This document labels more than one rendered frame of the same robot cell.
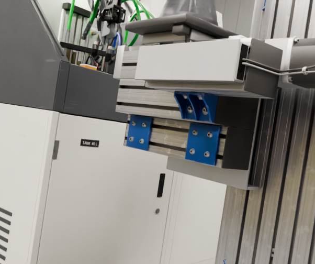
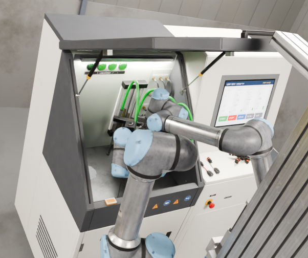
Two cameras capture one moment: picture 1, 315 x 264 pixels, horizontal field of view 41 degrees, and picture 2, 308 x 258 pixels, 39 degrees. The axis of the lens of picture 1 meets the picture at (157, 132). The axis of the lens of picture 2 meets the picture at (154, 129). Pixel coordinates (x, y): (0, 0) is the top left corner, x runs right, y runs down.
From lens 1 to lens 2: 1.63 m
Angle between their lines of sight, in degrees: 34
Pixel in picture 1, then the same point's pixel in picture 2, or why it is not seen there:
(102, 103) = not seen: hidden behind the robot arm
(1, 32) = (61, 140)
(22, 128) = (66, 219)
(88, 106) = (107, 222)
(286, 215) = not seen: outside the picture
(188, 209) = (190, 241)
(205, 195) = (210, 230)
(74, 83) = (97, 216)
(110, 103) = not seen: hidden behind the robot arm
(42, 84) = (77, 209)
